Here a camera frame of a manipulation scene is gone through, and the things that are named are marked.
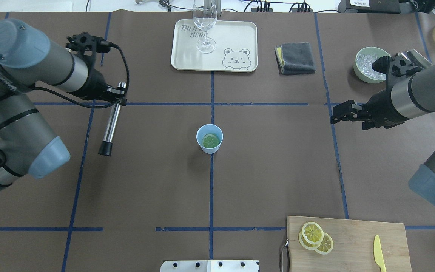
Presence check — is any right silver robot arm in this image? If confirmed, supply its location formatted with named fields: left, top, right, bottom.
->
left=330, top=54, right=435, bottom=207

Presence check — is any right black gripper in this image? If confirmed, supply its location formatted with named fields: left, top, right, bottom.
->
left=330, top=55, right=429, bottom=130

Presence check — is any beige bear tray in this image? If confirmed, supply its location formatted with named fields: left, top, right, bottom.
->
left=170, top=19, right=258, bottom=73

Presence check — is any light blue cup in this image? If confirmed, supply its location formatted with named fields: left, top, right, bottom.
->
left=196, top=124, right=223, bottom=154

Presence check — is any wooden cutting board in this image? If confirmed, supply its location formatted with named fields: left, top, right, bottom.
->
left=287, top=216, right=412, bottom=272

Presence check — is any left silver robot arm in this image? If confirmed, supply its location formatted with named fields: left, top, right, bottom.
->
left=0, top=18, right=130, bottom=191

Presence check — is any yellow plastic knife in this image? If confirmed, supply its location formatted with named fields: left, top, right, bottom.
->
left=373, top=235, right=387, bottom=272

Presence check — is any lemon slice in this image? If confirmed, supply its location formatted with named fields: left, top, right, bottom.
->
left=202, top=134, right=221, bottom=149
left=301, top=221, right=324, bottom=245

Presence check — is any steel muddler black tip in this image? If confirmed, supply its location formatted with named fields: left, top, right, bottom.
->
left=98, top=82, right=128, bottom=157

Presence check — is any wine glass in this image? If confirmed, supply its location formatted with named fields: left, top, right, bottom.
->
left=192, top=0, right=218, bottom=54

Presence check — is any grey folded cloth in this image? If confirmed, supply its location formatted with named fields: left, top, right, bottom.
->
left=274, top=42, right=316, bottom=76

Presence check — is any green bowl with ice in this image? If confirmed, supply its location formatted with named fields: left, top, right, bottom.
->
left=353, top=46, right=390, bottom=84

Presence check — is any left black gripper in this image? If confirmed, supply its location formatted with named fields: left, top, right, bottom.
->
left=66, top=33, right=128, bottom=107

